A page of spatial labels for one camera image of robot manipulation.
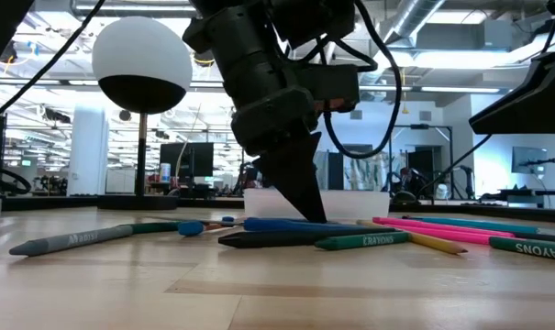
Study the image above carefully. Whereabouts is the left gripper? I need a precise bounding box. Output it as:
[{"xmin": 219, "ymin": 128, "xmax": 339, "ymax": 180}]
[{"xmin": 230, "ymin": 85, "xmax": 329, "ymax": 225}]

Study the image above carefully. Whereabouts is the blue crayon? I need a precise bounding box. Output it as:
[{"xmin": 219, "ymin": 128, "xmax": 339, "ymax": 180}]
[{"xmin": 243, "ymin": 216, "xmax": 374, "ymax": 233}]

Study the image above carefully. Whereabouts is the black crayon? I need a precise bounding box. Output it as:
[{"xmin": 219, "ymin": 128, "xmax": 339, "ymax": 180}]
[{"xmin": 217, "ymin": 227, "xmax": 397, "ymax": 249}]

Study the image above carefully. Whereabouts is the clear plastic supply box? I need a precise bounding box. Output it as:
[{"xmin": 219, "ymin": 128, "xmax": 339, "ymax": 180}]
[{"xmin": 243, "ymin": 187, "xmax": 391, "ymax": 221}]

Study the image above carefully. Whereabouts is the slim pen blue cap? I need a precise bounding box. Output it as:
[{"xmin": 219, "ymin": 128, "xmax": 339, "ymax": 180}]
[{"xmin": 146, "ymin": 214, "xmax": 247, "ymax": 226}]

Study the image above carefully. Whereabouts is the green crayon white print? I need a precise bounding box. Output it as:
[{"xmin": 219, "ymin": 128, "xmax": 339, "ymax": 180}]
[
  {"xmin": 489, "ymin": 236, "xmax": 555, "ymax": 264},
  {"xmin": 313, "ymin": 231, "xmax": 411, "ymax": 251}
]

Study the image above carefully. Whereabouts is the orange pencil blue cap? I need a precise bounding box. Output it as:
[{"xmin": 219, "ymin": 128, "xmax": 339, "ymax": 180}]
[{"xmin": 177, "ymin": 220, "xmax": 232, "ymax": 237}]

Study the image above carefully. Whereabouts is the teal crayon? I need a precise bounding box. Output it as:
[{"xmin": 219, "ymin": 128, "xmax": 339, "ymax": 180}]
[{"xmin": 403, "ymin": 214, "xmax": 541, "ymax": 235}]

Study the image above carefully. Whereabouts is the yellow wooden pencil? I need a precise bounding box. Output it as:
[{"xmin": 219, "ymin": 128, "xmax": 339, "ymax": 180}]
[{"xmin": 355, "ymin": 218, "xmax": 469, "ymax": 256}]

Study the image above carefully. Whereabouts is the grey crayon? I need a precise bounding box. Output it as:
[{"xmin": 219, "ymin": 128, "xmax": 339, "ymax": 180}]
[{"xmin": 8, "ymin": 225, "xmax": 135, "ymax": 258}]

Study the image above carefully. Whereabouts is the marbled fabric panel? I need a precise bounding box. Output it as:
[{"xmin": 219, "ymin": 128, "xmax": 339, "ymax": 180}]
[{"xmin": 343, "ymin": 149, "xmax": 407, "ymax": 192}]

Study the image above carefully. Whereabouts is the black computer monitor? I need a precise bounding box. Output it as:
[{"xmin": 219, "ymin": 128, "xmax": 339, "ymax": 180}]
[{"xmin": 160, "ymin": 142, "xmax": 216, "ymax": 184}]

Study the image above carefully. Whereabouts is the white globe table lamp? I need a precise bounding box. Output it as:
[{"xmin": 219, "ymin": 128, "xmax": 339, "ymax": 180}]
[{"xmin": 92, "ymin": 16, "xmax": 194, "ymax": 212}]

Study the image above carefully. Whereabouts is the wall screen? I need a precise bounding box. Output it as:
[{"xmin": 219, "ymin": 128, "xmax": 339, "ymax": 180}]
[{"xmin": 511, "ymin": 146, "xmax": 549, "ymax": 175}]

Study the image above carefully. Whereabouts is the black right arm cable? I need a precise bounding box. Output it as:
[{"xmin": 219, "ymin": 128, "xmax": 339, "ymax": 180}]
[{"xmin": 416, "ymin": 132, "xmax": 494, "ymax": 199}]

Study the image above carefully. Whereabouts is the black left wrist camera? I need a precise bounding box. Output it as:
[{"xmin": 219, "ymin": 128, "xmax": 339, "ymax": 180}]
[{"xmin": 299, "ymin": 62, "xmax": 361, "ymax": 114}]

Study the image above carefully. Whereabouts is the black rig frame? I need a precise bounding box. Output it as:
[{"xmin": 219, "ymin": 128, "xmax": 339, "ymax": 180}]
[{"xmin": 387, "ymin": 123, "xmax": 455, "ymax": 199}]

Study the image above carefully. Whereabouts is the yellow hanging cord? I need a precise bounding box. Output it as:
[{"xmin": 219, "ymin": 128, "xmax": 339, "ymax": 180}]
[{"xmin": 399, "ymin": 68, "xmax": 410, "ymax": 116}]

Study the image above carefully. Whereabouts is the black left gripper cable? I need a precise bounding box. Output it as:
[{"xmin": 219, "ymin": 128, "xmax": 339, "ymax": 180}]
[{"xmin": 313, "ymin": 0, "xmax": 405, "ymax": 160}]

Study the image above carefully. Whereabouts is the silver ceiling air duct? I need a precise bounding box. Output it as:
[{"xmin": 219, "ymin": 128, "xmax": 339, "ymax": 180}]
[{"xmin": 357, "ymin": 0, "xmax": 447, "ymax": 88}]

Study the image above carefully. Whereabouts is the black aluminium table frame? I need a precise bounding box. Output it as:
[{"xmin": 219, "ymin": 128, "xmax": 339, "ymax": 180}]
[{"xmin": 0, "ymin": 194, "xmax": 555, "ymax": 225}]

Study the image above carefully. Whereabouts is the long black left arm cable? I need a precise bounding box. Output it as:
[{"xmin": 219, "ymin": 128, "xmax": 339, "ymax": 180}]
[{"xmin": 0, "ymin": 0, "xmax": 107, "ymax": 126}]

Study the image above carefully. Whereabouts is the black looped cable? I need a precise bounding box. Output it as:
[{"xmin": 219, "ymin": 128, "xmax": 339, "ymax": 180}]
[{"xmin": 0, "ymin": 163, "xmax": 33, "ymax": 196}]

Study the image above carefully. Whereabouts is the black ceiling dome camera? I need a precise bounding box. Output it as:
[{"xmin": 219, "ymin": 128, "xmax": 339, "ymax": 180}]
[{"xmin": 0, "ymin": 39, "xmax": 19, "ymax": 63}]

